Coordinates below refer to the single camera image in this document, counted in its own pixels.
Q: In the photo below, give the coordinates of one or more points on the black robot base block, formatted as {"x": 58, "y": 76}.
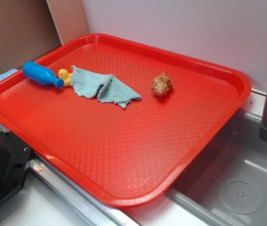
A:
{"x": 15, "y": 156}

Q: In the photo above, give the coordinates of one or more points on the light blue cloth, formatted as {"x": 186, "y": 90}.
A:
{"x": 106, "y": 88}

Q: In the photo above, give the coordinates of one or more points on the brown cardboard panel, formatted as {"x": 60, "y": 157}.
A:
{"x": 27, "y": 32}

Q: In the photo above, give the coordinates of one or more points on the blue plastic bottle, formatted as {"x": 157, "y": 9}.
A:
{"x": 41, "y": 74}

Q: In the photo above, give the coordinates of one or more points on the yellow rubber duck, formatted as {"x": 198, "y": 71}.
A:
{"x": 65, "y": 76}

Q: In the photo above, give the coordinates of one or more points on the brown seashell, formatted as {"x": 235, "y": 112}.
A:
{"x": 161, "y": 85}

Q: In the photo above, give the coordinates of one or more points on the grey plastic sink basin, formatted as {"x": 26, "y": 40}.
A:
{"x": 226, "y": 185}

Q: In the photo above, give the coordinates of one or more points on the red plastic tray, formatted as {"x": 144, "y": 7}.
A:
{"x": 123, "y": 157}

